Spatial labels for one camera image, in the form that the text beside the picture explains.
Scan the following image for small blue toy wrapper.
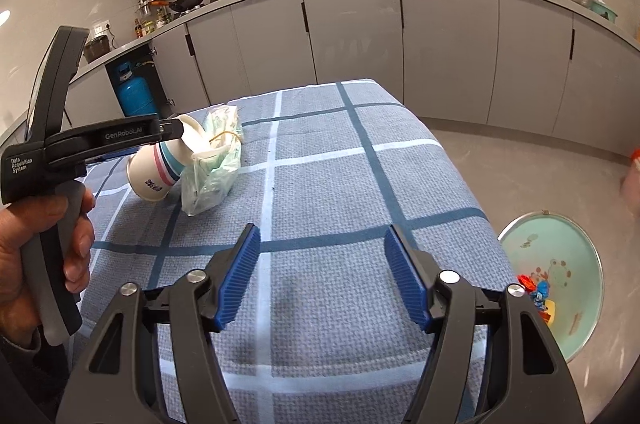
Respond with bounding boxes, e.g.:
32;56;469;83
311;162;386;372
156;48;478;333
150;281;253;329
518;275;555;326

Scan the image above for green clear plastic bag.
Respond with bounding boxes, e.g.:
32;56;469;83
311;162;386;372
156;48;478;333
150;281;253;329
180;105;244;216

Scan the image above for person's left hand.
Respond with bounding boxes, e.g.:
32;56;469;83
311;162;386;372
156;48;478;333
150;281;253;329
1;189;96;348

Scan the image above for red white bucket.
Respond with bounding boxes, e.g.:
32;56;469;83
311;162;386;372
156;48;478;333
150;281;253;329
620;148;640;217

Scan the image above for blue gas cylinder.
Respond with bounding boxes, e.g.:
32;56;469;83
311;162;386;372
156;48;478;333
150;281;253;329
116;62;158;117

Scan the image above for mint green trash basin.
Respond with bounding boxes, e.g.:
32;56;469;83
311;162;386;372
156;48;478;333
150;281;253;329
498;210;604;361

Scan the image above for blue plaid tablecloth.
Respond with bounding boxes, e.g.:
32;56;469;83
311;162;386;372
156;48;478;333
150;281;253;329
67;80;514;423

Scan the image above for dark pot on counter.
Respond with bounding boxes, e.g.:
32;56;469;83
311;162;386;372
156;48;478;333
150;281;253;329
84;34;112;64

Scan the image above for white paper cup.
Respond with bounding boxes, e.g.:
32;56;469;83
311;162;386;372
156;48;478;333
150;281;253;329
126;114;208;202

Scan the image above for grey kitchen cabinets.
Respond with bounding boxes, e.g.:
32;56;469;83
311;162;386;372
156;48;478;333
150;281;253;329
65;0;639;155

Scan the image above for black wok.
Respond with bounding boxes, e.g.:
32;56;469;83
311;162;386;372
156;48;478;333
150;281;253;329
151;0;204;14

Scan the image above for spice rack with bottles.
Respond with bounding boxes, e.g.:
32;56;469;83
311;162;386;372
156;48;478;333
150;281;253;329
134;0;174;38

